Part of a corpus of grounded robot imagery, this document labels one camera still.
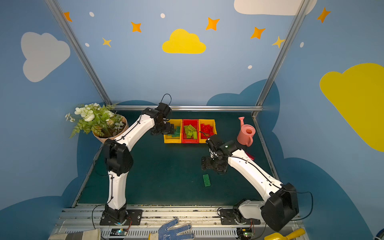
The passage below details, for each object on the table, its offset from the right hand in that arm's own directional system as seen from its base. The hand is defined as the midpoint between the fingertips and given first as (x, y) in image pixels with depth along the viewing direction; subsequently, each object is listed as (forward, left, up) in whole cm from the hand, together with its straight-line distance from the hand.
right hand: (209, 167), depth 78 cm
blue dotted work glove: (-29, +21, -12) cm, 38 cm away
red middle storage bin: (+37, +10, -8) cm, 40 cm away
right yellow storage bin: (+39, -3, -7) cm, 39 cm away
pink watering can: (+26, -24, -3) cm, 36 cm away
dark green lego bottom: (-3, +1, -12) cm, 13 cm away
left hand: (+22, +26, 0) cm, 34 cm away
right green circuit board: (-27, -18, -14) cm, 35 cm away
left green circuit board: (-30, +43, -13) cm, 54 cm away
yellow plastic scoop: (-27, -32, -12) cm, 43 cm away
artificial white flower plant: (+18, +62, +16) cm, 66 cm away
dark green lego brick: (+24, +21, -2) cm, 32 cm away
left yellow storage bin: (+27, +28, -13) cm, 41 cm away
